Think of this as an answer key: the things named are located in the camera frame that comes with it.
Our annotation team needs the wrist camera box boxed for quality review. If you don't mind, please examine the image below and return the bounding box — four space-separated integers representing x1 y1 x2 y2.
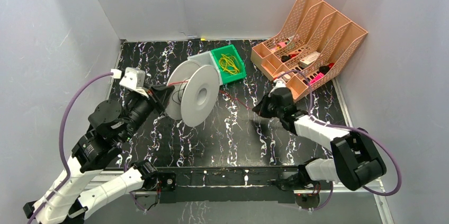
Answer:
272 79 286 90
119 67 149 98

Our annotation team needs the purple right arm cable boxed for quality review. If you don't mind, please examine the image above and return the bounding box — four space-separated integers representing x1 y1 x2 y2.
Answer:
273 70 403 197

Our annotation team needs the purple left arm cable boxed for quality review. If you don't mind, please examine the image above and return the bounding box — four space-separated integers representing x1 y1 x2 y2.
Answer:
26 69 122 224

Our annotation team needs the white plastic cable spool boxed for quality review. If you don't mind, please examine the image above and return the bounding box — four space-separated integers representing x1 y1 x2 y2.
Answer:
165 60 220 127

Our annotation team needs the white box in organizer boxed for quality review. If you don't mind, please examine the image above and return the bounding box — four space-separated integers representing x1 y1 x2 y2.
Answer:
299 51 320 69

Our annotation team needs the pink item in organizer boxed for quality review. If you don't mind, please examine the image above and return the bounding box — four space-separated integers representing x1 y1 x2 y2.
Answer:
306 73 325 86

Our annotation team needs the black red marker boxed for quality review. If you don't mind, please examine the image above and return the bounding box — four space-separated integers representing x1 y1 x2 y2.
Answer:
318 63 334 75

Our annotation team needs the red wire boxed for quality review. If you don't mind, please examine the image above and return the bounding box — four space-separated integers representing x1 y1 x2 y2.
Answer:
166 79 254 111

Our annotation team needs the yellow wires bundle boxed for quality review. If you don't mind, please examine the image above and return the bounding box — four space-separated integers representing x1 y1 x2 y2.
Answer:
218 53 243 75

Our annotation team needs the green plastic bin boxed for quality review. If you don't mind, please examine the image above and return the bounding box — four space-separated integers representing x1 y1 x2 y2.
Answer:
211 44 247 85

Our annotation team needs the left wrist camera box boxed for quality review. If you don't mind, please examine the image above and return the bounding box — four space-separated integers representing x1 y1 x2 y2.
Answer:
119 67 149 98

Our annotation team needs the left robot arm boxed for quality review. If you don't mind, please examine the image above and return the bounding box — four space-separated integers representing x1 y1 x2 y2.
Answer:
23 85 175 223

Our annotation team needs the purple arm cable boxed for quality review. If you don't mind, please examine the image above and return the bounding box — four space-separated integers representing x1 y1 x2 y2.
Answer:
26 69 122 224
273 70 403 197

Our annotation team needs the white plastic bin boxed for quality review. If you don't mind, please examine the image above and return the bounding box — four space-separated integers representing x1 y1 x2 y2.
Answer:
187 51 223 86

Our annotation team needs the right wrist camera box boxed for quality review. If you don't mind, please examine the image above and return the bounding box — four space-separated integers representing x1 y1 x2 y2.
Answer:
272 79 286 90

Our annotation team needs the peach plastic desk organizer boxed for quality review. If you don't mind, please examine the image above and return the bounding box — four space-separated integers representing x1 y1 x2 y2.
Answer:
251 0 368 101

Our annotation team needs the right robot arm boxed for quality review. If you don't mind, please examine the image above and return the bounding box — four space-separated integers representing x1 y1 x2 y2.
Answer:
252 87 387 191

